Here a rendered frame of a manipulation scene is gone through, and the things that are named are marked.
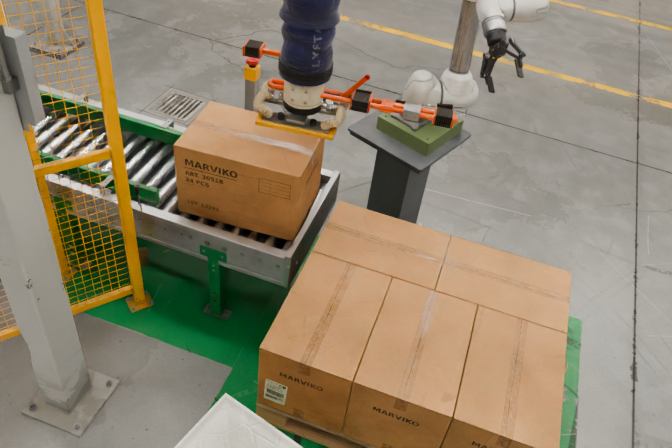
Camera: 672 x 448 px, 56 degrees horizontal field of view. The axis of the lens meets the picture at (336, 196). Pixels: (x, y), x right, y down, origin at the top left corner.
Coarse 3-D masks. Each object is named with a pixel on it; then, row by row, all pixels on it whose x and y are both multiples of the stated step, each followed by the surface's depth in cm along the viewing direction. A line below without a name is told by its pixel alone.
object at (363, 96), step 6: (360, 90) 265; (366, 90) 265; (354, 96) 262; (360, 96) 263; (366, 96) 263; (372, 96) 263; (354, 102) 259; (360, 102) 258; (366, 102) 258; (354, 108) 261; (360, 108) 260; (366, 108) 260
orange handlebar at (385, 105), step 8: (264, 48) 287; (272, 80) 267; (280, 80) 267; (280, 88) 264; (320, 96) 263; (328, 96) 262; (336, 96) 262; (376, 104) 260; (384, 104) 260; (392, 104) 261; (400, 104) 262; (400, 112) 260; (424, 112) 262; (432, 112) 261; (456, 120) 258
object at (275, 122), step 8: (280, 112) 265; (256, 120) 264; (264, 120) 264; (272, 120) 264; (280, 120) 265; (312, 120) 263; (280, 128) 263; (288, 128) 262; (296, 128) 262; (304, 128) 262; (312, 128) 263; (320, 128) 263; (336, 128) 266; (320, 136) 261; (328, 136) 261
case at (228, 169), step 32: (192, 128) 290; (224, 128) 293; (256, 128) 295; (192, 160) 282; (224, 160) 277; (256, 160) 277; (288, 160) 279; (320, 160) 308; (192, 192) 295; (224, 192) 289; (256, 192) 284; (288, 192) 279; (256, 224) 296; (288, 224) 291
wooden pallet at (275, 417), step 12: (264, 408) 277; (276, 420) 280; (288, 420) 285; (300, 420) 273; (300, 432) 281; (312, 432) 281; (324, 432) 282; (336, 432) 270; (324, 444) 279; (336, 444) 278; (348, 444) 279; (360, 444) 280
